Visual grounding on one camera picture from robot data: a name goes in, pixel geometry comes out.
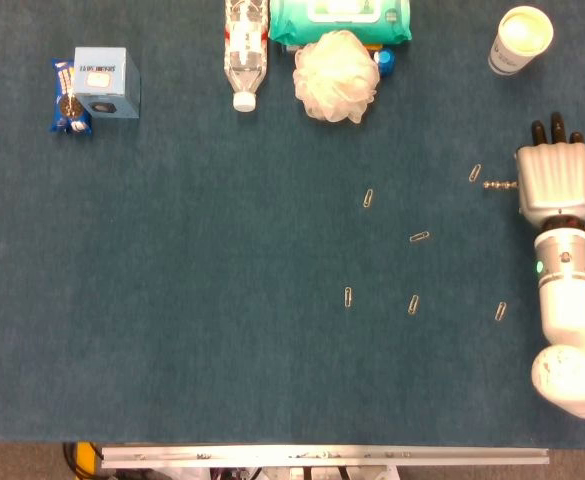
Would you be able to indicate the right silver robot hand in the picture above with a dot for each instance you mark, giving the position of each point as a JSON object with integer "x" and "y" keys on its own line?
{"x": 554, "y": 180}

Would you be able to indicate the small metal ball chain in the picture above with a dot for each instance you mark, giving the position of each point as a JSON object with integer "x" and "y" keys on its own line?
{"x": 500, "y": 185}

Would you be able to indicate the paperclip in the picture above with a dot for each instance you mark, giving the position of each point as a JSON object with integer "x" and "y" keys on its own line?
{"x": 368, "y": 198}
{"x": 413, "y": 304}
{"x": 500, "y": 310}
{"x": 348, "y": 297}
{"x": 419, "y": 236}
{"x": 475, "y": 173}

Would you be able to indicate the white paper cup blue print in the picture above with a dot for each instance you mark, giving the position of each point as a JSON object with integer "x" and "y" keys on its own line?
{"x": 519, "y": 42}

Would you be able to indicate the blue bottle cap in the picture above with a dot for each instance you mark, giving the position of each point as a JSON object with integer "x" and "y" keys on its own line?
{"x": 386, "y": 62}

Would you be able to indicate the cream mesh bath loofah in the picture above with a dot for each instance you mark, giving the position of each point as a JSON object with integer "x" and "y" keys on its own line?
{"x": 334, "y": 80}

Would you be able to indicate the green wet wipes pack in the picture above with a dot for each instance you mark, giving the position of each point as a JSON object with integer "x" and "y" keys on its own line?
{"x": 292, "y": 25}

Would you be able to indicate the clear plastic water bottle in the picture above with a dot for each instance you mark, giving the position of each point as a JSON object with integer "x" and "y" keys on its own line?
{"x": 245, "y": 55}

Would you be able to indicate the teal felt table cover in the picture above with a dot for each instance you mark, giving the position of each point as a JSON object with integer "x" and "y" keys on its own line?
{"x": 172, "y": 275}

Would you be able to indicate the light blue speaker box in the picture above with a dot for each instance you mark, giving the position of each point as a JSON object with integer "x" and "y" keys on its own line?
{"x": 99, "y": 75}

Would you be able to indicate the blue cookie packet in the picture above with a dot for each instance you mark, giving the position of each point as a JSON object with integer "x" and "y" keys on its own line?
{"x": 62, "y": 120}

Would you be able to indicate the yellow part under table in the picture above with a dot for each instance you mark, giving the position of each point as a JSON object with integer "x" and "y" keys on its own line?
{"x": 87, "y": 457}

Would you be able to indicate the aluminium profile rail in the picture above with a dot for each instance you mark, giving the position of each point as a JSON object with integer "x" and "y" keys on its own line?
{"x": 322, "y": 456}

